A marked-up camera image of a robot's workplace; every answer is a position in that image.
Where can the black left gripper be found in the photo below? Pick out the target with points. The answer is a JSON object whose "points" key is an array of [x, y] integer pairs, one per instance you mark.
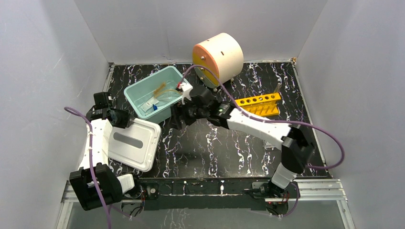
{"points": [[103, 100]]}

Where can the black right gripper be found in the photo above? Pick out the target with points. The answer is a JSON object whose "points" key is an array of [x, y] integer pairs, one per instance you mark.
{"points": [[174, 122]]}

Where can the white sachet packet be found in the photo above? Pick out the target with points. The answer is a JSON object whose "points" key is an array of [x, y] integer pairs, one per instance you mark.
{"points": [[149, 104]]}

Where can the tan rubber tube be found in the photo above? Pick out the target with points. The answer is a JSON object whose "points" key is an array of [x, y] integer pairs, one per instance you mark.
{"points": [[170, 93]]}

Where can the white bin lid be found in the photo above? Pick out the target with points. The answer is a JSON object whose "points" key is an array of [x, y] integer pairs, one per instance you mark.
{"points": [[136, 145]]}

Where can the large glass test tube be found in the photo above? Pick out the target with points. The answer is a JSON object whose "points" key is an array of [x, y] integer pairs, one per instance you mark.
{"points": [[277, 89]]}

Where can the test tube brush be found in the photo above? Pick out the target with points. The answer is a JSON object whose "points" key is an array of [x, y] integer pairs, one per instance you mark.
{"points": [[160, 90]]}

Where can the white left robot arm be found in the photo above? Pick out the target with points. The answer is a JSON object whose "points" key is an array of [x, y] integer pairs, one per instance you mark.
{"points": [[94, 184]]}

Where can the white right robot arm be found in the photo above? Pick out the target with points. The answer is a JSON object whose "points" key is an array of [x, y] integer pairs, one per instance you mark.
{"points": [[293, 141]]}

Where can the teal plastic bin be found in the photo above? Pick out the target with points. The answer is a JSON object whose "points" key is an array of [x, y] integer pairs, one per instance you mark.
{"points": [[138, 93]]}

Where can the round drawer cabinet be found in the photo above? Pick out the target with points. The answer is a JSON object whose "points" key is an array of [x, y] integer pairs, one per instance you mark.
{"points": [[219, 59]]}

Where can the yellow test tube rack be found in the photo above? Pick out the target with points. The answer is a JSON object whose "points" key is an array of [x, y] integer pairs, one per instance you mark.
{"points": [[262, 105]]}

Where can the clear acrylic tube rack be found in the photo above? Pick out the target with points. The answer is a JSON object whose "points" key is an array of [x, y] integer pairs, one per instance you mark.
{"points": [[268, 145]]}

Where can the aluminium table frame rail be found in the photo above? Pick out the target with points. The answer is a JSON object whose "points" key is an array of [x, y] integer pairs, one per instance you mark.
{"points": [[310, 189]]}

